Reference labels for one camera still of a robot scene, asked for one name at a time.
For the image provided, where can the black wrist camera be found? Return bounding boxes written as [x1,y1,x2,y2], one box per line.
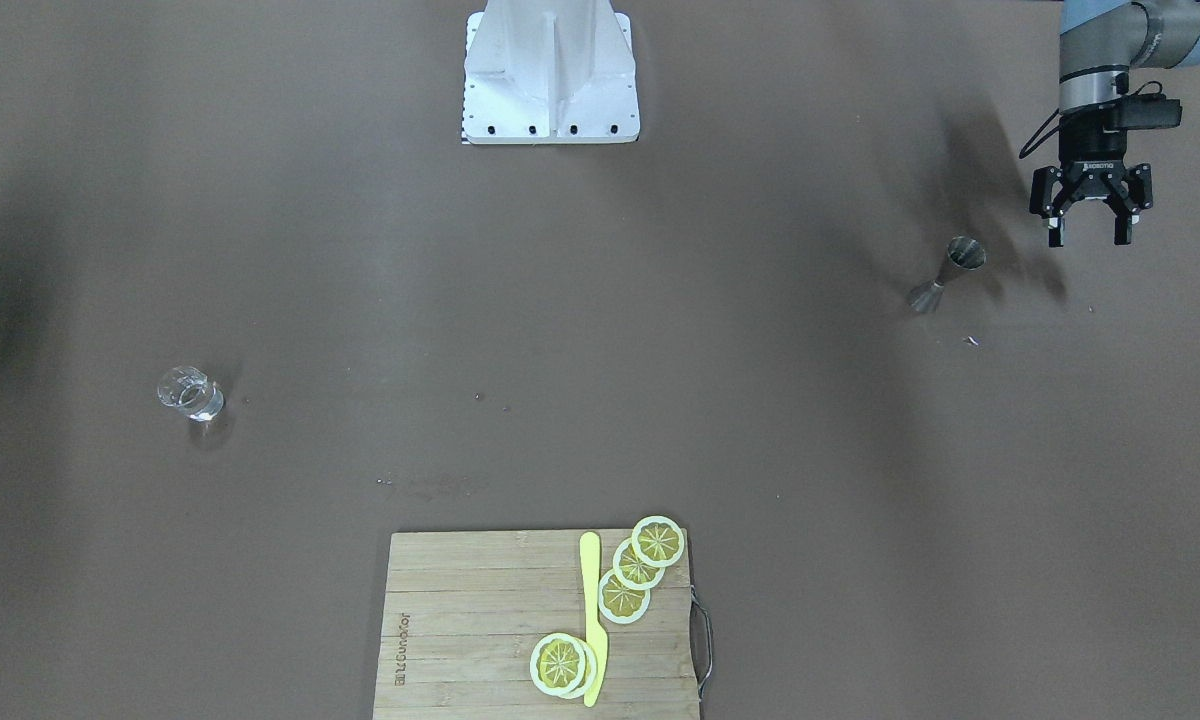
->
[1112,94,1182,132]

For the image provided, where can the clear glass measuring cup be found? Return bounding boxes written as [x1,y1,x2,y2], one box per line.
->
[156,366,226,424]

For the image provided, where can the black camera cable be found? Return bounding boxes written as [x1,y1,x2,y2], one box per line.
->
[1019,82,1166,161]

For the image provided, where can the wooden cutting board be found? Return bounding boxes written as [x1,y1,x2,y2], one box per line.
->
[372,529,709,719]

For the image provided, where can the yellow plastic knife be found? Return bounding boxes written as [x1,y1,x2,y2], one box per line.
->
[580,530,608,708]

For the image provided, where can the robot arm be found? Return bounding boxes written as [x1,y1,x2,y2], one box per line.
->
[1019,1,1200,250]

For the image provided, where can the steel double jigger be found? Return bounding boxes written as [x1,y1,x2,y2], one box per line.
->
[907,234,986,314]

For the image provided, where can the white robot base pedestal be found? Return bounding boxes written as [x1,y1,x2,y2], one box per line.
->
[460,1,642,146]

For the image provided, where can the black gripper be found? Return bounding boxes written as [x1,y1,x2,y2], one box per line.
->
[1028,104,1154,250]

